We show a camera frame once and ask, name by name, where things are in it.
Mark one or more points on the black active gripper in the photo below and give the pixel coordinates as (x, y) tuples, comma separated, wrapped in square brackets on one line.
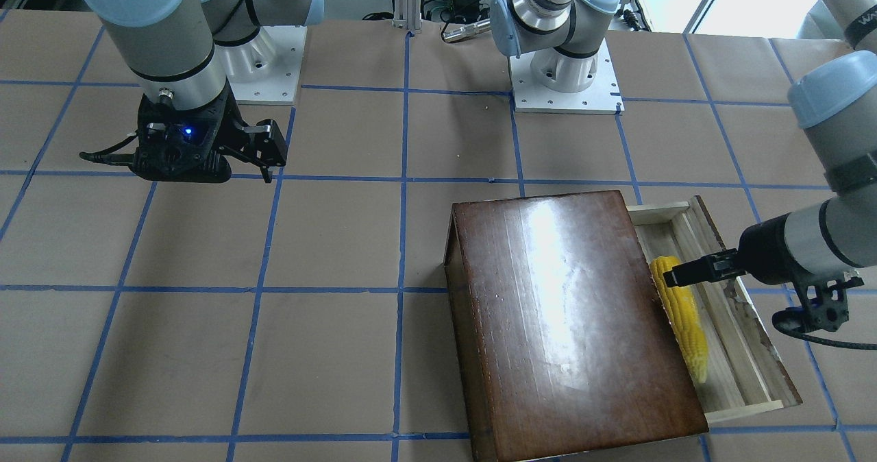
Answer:
[(762, 245)]

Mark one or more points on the black idle gripper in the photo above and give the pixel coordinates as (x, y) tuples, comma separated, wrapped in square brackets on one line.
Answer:
[(231, 131)]

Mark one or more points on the yellow corn cob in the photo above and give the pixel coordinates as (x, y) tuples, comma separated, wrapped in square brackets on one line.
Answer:
[(684, 318)]

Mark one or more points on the light wooden drawer tray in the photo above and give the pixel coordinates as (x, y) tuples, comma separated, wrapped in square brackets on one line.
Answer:
[(746, 376)]

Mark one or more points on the dark brown wooden drawer box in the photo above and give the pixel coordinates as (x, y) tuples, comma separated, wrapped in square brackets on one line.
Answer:
[(563, 344)]

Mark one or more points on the silver blue active robot arm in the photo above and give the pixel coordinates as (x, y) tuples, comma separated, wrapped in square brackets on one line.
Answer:
[(827, 242)]

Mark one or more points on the silver blue idle robot arm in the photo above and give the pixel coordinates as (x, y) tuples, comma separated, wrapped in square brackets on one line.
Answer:
[(186, 55)]

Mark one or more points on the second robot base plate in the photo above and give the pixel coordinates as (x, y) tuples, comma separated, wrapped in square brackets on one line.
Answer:
[(266, 70)]

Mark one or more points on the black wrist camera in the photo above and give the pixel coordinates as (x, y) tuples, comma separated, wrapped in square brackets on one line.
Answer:
[(822, 306)]

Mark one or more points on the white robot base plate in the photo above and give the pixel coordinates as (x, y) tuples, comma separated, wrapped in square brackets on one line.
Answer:
[(547, 82)]

